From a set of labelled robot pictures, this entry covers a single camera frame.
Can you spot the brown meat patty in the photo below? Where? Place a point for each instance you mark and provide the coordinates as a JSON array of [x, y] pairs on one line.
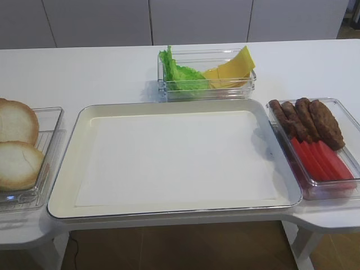
[[302, 133], [302, 109], [326, 125], [282, 118]]

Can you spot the clear plastic bread container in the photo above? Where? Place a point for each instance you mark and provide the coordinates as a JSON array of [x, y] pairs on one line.
[[48, 142]]

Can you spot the rightmost brown meat patty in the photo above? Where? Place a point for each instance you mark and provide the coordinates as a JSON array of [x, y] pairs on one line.
[[326, 125]]

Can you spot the clear plastic lettuce cheese container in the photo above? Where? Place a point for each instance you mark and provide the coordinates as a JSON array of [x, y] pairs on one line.
[[203, 60]]

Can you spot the front bread bun slice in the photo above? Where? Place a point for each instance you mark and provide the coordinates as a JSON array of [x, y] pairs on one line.
[[20, 165]]

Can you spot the leftmost brown meat patty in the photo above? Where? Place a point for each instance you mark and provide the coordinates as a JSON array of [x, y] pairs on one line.
[[282, 118]]

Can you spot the white rectangular serving tray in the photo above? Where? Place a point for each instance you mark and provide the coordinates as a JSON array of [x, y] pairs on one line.
[[129, 160]]

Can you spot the clear plastic meat tomato container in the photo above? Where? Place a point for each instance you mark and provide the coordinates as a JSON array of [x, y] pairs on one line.
[[349, 154]]

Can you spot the red tomato slice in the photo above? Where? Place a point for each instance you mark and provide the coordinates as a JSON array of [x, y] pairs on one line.
[[302, 157], [307, 146], [347, 175], [327, 161]]

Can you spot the leftmost red tomato slice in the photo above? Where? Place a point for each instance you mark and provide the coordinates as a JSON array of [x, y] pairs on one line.
[[302, 157]]

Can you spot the flat yellow cheese slice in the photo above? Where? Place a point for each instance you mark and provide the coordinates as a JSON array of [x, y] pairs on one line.
[[217, 83]]

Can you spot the bread bun slice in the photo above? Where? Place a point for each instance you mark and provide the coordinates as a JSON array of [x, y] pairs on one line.
[[18, 122], [20, 165]]

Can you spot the rightmost red tomato slice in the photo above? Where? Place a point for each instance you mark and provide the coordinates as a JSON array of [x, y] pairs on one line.
[[347, 175]]

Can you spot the upper bread bun slice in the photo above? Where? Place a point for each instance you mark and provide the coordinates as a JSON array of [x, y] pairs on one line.
[[18, 122]]

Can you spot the upright yellow cheese slice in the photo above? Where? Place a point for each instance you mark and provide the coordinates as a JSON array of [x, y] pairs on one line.
[[237, 68]]

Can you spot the green lettuce leaf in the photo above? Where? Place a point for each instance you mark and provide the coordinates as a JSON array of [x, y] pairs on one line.
[[180, 78]]

